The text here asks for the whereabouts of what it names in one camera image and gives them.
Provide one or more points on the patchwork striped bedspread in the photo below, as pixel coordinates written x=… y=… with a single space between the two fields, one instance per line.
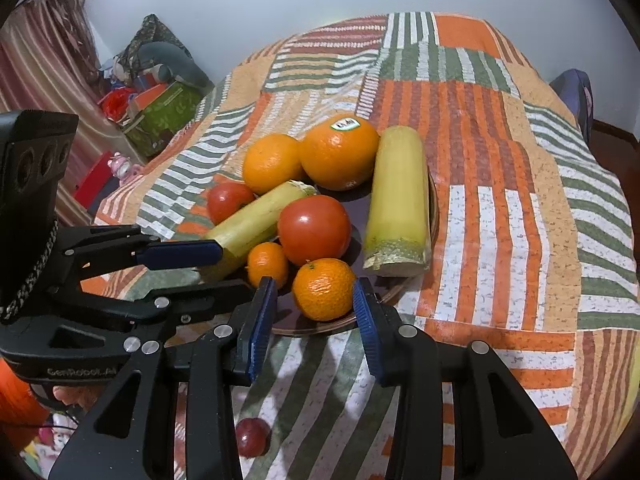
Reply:
x=534 y=252

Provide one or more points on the striped red curtain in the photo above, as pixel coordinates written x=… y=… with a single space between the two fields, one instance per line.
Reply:
x=49 y=62

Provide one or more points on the small mandarin orange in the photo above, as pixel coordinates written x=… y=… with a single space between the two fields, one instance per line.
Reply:
x=322 y=289
x=267 y=260

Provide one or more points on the small red tomato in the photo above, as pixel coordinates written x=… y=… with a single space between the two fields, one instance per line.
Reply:
x=226 y=199

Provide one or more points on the pink small toy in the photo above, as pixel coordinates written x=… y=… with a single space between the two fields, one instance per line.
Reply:
x=123 y=168

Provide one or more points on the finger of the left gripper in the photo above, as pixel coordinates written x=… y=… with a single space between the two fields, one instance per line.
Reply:
x=178 y=306
x=179 y=255

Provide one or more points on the green patterned storage box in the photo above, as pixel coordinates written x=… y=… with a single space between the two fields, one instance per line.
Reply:
x=159 y=114

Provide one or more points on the medium orange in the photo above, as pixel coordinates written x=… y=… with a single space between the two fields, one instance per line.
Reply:
x=271 y=161

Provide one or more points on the large orange with sticker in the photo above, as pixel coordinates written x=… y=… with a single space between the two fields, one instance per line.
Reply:
x=339 y=153

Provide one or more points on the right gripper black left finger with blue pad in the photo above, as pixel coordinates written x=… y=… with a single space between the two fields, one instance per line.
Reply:
x=130 y=431

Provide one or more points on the red plastic bag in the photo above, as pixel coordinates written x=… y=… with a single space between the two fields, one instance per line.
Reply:
x=114 y=105

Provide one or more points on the camouflage patterned cushion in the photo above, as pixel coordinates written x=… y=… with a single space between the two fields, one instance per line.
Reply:
x=152 y=29

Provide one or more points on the small dark red grape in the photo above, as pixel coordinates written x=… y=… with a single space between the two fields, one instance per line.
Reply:
x=252 y=437

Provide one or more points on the purple ceramic plate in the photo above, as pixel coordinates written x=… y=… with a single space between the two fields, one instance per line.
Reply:
x=291 y=322

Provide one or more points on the yellow sugarcane piece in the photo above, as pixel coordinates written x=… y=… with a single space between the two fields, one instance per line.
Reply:
x=398 y=233
x=254 y=224

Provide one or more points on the red blue box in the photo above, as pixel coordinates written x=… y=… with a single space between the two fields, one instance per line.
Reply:
x=97 y=184

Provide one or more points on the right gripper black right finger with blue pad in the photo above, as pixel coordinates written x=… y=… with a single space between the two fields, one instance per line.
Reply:
x=498 y=431

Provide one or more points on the large red tomato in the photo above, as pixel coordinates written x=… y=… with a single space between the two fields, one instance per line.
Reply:
x=314 y=227

